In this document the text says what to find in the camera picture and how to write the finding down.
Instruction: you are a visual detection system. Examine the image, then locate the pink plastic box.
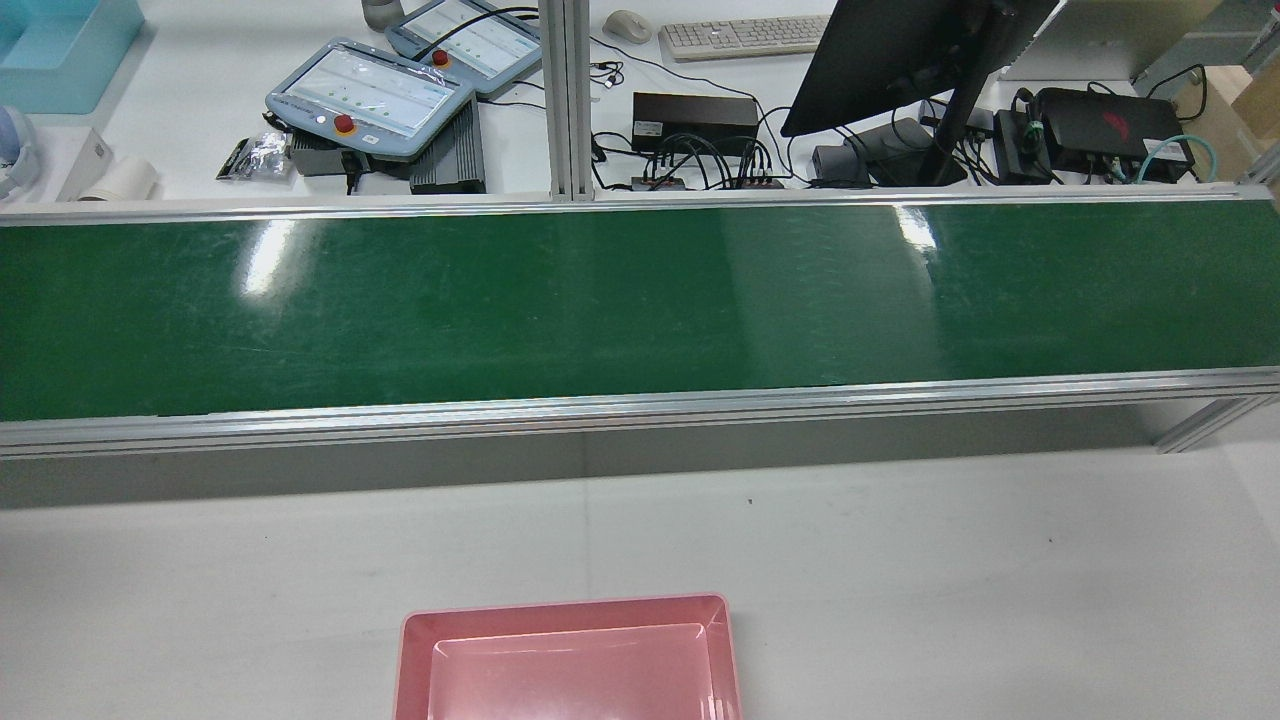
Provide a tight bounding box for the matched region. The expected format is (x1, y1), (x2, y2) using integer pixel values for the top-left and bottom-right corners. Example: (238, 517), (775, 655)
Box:
(394, 593), (744, 720)

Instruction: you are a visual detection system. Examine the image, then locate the grey metal box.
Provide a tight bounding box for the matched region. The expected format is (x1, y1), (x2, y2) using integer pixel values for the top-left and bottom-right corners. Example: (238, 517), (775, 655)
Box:
(289, 135), (353, 179)

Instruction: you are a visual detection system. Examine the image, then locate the white cardboard box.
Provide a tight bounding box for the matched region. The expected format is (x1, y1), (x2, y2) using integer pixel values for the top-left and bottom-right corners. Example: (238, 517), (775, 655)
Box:
(55, 127), (117, 202)

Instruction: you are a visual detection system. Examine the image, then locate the light blue plastic box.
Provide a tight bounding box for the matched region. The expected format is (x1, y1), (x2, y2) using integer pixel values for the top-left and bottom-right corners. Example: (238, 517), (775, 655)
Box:
(0, 0), (147, 116)

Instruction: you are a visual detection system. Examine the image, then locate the brown cardboard box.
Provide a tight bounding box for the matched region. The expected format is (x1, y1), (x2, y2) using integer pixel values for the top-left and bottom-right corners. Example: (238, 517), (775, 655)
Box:
(1170, 62), (1280, 183)

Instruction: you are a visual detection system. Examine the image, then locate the green conveyor belt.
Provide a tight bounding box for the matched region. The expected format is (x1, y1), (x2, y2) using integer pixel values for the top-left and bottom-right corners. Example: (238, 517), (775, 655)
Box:
(0, 198), (1280, 422)

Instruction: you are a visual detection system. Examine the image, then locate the grey power adapter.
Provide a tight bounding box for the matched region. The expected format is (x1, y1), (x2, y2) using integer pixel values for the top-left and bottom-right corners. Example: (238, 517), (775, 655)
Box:
(811, 145), (870, 189)

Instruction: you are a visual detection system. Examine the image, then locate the beige computer keyboard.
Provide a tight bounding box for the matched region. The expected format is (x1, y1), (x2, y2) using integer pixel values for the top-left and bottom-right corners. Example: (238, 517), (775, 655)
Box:
(658, 14), (834, 64)

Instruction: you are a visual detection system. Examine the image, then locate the blue-grey teach pendant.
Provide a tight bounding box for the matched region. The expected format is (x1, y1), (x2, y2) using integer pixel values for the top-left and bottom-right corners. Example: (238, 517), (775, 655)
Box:
(265, 38), (478, 163)
(385, 0), (546, 99)

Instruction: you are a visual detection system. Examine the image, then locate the black monitor with stand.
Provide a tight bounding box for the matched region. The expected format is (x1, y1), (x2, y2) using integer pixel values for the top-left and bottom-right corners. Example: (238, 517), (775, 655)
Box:
(780, 0), (1061, 189)

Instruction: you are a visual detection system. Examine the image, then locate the clear bag with black parts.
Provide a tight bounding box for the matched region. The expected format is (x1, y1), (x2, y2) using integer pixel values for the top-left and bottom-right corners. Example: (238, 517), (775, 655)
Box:
(216, 130), (298, 187)

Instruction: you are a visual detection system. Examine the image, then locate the black power adapter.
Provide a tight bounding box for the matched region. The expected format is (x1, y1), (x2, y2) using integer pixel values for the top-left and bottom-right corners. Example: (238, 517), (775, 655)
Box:
(993, 108), (1054, 186)

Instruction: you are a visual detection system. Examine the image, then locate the black mini computer red logo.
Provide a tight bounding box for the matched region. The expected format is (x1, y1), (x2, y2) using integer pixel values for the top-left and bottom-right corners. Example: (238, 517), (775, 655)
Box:
(1035, 87), (1197, 184)

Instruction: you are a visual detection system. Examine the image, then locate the white paper roll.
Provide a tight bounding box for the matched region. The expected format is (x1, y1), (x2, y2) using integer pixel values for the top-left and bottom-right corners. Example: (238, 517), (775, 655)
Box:
(78, 157), (160, 203)

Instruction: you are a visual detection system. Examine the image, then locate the silver metal case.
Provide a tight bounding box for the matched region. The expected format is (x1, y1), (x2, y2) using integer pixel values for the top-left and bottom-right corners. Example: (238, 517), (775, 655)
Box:
(1000, 0), (1227, 84)

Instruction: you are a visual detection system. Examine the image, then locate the white and blue device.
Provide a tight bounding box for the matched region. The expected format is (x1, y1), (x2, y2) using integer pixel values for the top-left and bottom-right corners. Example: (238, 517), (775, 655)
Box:
(0, 105), (44, 201)

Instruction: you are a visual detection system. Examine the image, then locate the black rectangular switch box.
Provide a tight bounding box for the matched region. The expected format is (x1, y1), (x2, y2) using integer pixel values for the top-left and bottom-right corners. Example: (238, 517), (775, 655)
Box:
(631, 92), (760, 157)

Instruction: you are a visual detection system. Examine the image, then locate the aluminium profile post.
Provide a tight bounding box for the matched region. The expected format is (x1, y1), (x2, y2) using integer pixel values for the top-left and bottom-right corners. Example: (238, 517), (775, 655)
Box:
(538, 0), (598, 203)

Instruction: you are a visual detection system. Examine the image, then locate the black pendant cable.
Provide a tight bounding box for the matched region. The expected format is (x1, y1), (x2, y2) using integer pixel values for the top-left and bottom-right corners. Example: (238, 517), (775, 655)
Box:
(414, 7), (542, 63)

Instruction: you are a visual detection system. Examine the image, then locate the teal cable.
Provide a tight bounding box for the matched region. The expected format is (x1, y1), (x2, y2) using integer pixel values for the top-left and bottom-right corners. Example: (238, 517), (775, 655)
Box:
(1138, 134), (1217, 185)

